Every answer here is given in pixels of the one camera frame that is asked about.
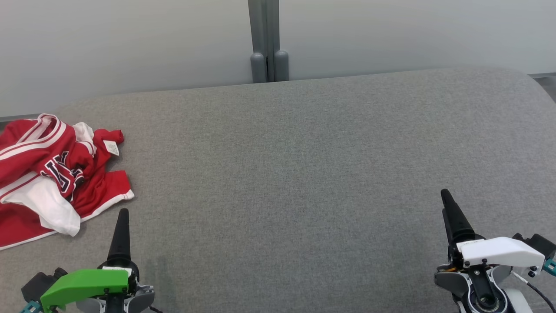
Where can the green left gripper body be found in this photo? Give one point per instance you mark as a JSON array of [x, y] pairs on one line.
[[87, 284]]

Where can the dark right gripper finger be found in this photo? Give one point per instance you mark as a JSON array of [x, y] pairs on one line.
[[458, 224], [446, 234]]

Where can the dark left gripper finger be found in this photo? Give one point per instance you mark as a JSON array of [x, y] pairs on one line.
[[121, 243]]

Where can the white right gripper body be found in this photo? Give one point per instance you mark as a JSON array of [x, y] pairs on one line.
[[499, 252]]

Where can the red shorts white trim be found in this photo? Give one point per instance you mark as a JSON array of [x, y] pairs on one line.
[[106, 191]]

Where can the red Bulls jersey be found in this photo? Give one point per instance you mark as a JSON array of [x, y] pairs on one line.
[[47, 148]]

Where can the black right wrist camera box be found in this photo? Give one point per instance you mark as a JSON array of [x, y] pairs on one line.
[[538, 244]]

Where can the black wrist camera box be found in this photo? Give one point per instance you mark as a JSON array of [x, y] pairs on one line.
[[538, 244], [41, 282]]

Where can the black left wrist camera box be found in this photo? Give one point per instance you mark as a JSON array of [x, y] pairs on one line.
[[41, 282]]

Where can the teal right camera connector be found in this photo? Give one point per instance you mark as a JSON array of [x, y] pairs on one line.
[[551, 266]]

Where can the teal camera connector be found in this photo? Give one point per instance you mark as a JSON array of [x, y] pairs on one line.
[[31, 308], [551, 266]]

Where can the teal left camera connector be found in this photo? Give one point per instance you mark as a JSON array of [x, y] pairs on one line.
[[31, 308]]

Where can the grey rounded post cap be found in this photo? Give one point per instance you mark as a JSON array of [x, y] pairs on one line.
[[258, 67], [281, 65]]

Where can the grey partition post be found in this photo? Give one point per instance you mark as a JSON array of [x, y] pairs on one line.
[[265, 26]]

